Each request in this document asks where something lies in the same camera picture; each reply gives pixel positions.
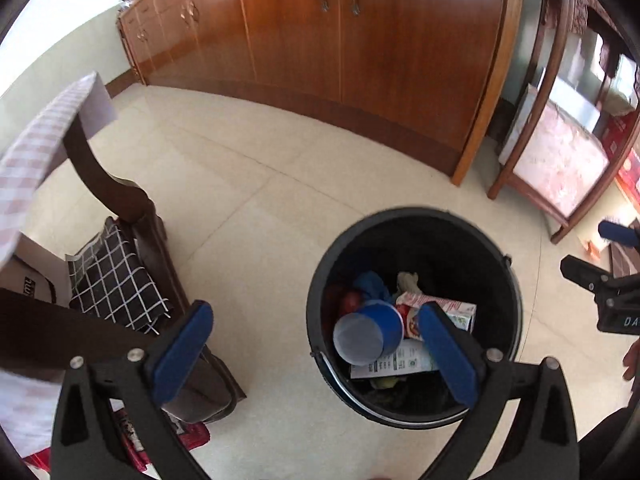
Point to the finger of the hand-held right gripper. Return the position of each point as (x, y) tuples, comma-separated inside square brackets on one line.
[(580, 270), (617, 232)]

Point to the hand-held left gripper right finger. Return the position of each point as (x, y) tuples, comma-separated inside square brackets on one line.
[(447, 355)]

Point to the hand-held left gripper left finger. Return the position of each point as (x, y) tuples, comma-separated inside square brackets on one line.
[(182, 355)]

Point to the red and white carton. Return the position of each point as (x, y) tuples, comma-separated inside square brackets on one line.
[(410, 322)]

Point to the green and white box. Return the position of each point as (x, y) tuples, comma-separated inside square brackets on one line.
[(395, 362)]

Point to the plain blue cup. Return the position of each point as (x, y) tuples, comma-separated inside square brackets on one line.
[(385, 325)]

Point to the beige paper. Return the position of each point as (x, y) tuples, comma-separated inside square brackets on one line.
[(407, 282)]

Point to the dark blue cloth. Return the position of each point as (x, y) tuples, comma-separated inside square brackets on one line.
[(372, 285)]

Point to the orange red plastic bag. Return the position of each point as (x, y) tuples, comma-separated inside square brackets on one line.
[(350, 302)]

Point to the black trash bin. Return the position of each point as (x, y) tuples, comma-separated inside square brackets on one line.
[(425, 240)]

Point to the person's right hand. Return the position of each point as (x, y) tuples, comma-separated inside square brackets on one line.
[(632, 360)]

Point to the red gift box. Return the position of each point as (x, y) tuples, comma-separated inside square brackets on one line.
[(627, 170)]

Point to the red patterned rug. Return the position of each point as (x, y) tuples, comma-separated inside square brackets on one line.
[(190, 435)]

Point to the pink floral bedding bag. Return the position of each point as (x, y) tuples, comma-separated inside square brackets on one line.
[(560, 160)]

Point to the black white grid bag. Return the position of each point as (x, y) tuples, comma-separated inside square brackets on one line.
[(115, 280)]

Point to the person's dark trousers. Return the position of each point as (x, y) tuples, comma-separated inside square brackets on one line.
[(605, 445)]

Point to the white paper shopping bag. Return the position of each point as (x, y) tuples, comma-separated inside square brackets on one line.
[(35, 270)]

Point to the dark wooden coffee table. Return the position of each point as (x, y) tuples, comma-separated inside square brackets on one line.
[(120, 195)]

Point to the red cloth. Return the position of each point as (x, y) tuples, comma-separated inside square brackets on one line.
[(37, 462)]

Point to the carved wooden stand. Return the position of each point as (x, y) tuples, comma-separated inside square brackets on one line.
[(577, 12)]

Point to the brown wooden sideboard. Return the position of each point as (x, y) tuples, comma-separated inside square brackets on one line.
[(350, 60)]

